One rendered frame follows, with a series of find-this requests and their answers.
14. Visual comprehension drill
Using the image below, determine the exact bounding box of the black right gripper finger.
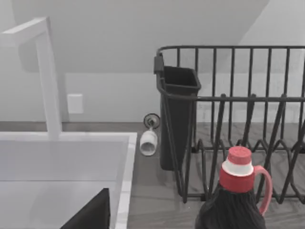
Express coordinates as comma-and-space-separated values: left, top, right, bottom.
60, 187, 111, 229

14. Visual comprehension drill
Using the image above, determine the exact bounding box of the white sink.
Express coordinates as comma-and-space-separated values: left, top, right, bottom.
0, 131, 138, 229

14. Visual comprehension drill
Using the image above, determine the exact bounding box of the clear wine glass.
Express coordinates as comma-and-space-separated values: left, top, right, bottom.
139, 114, 161, 157

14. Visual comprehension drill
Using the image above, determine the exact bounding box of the black utensil holder bin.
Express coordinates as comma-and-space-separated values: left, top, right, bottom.
157, 65, 202, 171

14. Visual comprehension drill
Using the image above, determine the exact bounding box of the tall white tap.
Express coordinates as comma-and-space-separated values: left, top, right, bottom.
0, 16, 63, 141

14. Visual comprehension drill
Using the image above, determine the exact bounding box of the dark bottle with red cap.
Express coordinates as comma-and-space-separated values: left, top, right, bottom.
194, 146, 273, 229

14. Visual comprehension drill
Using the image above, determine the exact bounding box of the white wall outlet plate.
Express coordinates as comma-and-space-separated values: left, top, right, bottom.
67, 94, 84, 114

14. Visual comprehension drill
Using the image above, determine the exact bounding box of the black wire dish rack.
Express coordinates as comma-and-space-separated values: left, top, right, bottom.
153, 45, 305, 205

